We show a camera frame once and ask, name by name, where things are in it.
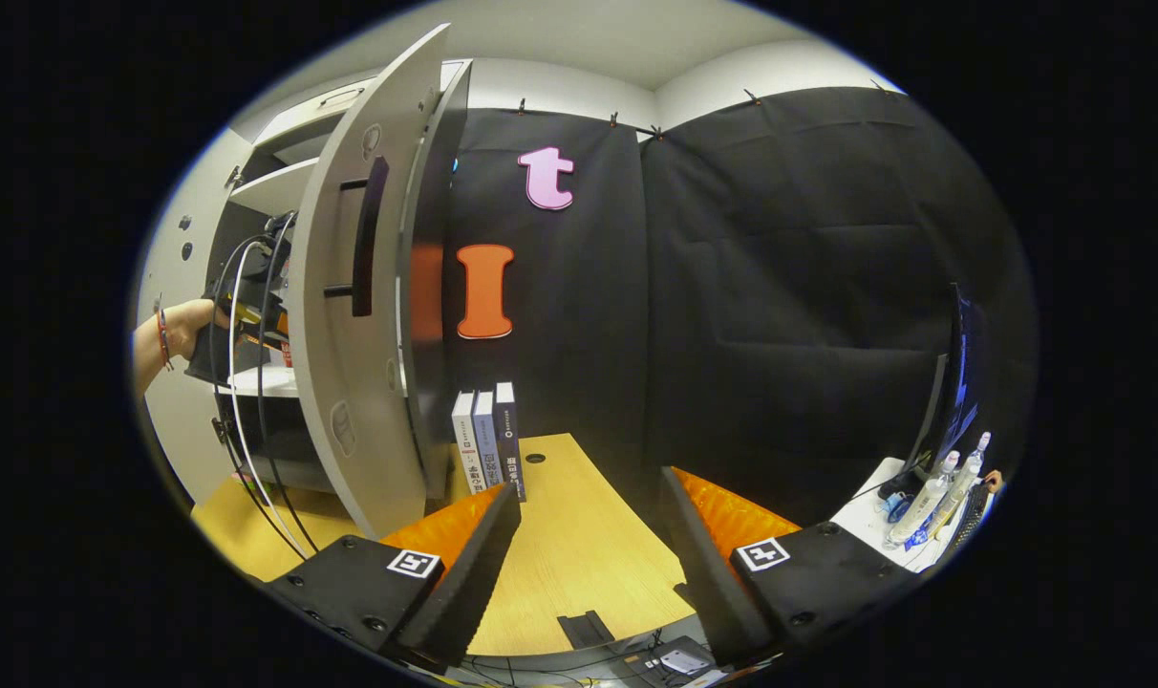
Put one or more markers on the white cabinet door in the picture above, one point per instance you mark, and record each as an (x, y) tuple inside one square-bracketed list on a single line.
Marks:
[(173, 440), (350, 411)]

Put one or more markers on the white cabinet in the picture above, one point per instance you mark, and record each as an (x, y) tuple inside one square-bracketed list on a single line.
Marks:
[(431, 382)]

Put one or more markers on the white book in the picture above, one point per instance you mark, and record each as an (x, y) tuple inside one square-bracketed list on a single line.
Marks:
[(466, 440)]

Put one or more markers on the small red item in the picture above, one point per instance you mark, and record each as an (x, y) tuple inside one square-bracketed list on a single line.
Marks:
[(287, 355)]

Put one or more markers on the clear plastic bottle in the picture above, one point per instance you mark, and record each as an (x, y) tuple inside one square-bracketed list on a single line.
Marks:
[(923, 502), (966, 478)]

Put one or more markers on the curved computer monitor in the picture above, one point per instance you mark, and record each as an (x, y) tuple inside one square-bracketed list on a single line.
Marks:
[(961, 382)]

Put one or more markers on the white side table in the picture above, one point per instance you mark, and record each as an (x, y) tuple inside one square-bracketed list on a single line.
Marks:
[(866, 524)]

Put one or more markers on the black desk clamp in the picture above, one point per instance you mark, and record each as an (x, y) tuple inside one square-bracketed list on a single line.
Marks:
[(586, 631)]

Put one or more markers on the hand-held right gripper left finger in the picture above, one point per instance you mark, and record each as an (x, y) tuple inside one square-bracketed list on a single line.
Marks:
[(469, 583)]

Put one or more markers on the grey blue book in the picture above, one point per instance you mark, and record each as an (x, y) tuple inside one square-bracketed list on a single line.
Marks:
[(486, 435)]

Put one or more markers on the black box with white label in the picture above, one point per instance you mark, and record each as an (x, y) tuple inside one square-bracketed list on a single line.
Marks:
[(679, 661)]

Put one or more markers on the black backdrop cloth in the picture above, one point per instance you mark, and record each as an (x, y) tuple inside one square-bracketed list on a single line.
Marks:
[(780, 287)]

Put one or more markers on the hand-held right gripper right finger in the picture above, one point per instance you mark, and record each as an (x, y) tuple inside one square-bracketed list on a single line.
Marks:
[(703, 573)]

